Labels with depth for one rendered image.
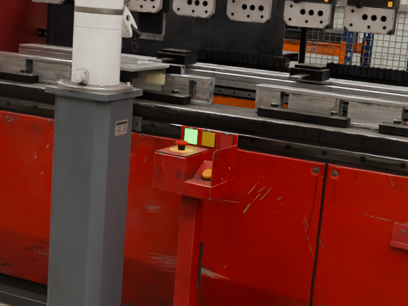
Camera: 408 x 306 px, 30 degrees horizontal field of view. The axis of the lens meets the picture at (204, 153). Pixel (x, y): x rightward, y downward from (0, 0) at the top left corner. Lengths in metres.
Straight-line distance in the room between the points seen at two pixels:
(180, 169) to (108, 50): 0.53
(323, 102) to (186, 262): 0.68
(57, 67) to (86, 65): 1.06
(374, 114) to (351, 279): 0.53
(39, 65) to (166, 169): 0.89
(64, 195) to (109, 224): 0.13
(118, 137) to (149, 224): 0.82
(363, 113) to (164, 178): 0.67
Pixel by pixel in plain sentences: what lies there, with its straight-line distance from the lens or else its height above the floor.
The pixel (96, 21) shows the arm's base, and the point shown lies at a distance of 1.87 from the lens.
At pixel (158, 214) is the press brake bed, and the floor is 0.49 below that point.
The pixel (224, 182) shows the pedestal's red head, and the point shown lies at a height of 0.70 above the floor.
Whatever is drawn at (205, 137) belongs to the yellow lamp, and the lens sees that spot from 2.38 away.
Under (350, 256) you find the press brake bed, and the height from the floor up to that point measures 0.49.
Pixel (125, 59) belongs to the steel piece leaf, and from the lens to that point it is 2.65.
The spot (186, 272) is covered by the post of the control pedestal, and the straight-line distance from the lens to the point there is 2.40.
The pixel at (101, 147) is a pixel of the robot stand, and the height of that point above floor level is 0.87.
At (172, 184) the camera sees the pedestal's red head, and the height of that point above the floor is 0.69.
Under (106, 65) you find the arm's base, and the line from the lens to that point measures 1.88.
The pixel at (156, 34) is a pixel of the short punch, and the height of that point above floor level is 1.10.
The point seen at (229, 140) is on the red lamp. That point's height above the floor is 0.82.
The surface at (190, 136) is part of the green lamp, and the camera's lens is 2.40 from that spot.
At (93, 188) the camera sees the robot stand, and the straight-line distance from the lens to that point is 1.89.
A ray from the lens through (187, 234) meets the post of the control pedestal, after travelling 2.36.
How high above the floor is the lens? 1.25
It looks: 12 degrees down
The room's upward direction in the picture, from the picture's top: 5 degrees clockwise
